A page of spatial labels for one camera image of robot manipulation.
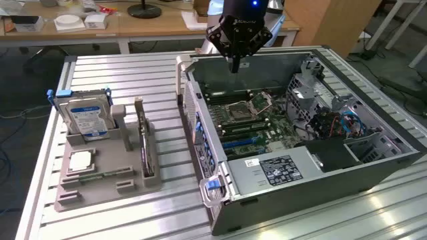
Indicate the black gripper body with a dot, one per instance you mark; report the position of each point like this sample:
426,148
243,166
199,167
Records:
243,15

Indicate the green graphics card with fan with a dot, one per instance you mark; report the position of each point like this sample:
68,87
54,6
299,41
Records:
147,155

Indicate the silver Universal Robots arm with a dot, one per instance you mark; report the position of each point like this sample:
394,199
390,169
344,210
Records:
210,46

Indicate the white paper folder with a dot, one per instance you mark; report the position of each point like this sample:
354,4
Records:
194,22

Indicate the brown cardboard box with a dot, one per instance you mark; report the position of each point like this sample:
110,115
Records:
200,6

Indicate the wooden desk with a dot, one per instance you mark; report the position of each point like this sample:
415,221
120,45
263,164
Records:
150,25

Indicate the wooden cabinet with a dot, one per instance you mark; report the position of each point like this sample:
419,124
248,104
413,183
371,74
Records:
334,25

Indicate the black round lamp base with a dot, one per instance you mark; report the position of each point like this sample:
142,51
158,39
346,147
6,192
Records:
144,11

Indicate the metal socket cover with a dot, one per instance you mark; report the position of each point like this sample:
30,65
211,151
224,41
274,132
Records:
262,102

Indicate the metal drive cage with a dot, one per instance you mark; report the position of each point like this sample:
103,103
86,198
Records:
304,96

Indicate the black power adaptor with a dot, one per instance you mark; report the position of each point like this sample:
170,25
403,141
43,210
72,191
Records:
367,55

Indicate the green motherboard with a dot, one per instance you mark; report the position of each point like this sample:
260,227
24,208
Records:
276,125

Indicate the red packet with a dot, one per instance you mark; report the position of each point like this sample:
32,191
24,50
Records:
107,10

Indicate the green RAM stick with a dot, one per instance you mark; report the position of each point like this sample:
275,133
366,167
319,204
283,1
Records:
247,126
100,175

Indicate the small white box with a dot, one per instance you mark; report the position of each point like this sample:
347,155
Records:
96,23

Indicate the silver chipset heatsink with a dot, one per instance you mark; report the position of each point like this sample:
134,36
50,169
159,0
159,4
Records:
275,147

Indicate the white round part on square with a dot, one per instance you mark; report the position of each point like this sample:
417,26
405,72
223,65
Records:
70,25

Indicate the black floor stand foot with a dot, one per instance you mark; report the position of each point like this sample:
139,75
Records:
407,87

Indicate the black plastic air shroud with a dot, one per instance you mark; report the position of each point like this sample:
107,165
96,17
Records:
330,155

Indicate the hard disk in blue caddy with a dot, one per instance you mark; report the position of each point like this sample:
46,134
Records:
87,120

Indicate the grey cup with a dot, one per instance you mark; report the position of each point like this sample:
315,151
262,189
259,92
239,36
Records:
48,3

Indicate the grey metal disk bay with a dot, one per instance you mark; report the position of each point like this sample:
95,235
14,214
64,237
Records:
370,147

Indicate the black chair base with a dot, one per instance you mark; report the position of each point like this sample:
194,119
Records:
36,58

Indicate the grey power supply unit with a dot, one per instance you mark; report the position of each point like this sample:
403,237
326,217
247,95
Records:
247,180

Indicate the white box with black top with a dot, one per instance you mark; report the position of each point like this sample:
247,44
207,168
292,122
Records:
28,26

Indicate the silver CPU chip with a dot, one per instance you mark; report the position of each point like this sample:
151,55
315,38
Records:
80,161

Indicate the black open PC case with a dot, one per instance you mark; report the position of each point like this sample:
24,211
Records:
300,200

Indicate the grey printed parts rack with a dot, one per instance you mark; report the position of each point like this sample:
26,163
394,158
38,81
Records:
107,180

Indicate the white table frame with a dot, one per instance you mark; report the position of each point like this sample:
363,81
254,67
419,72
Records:
383,25

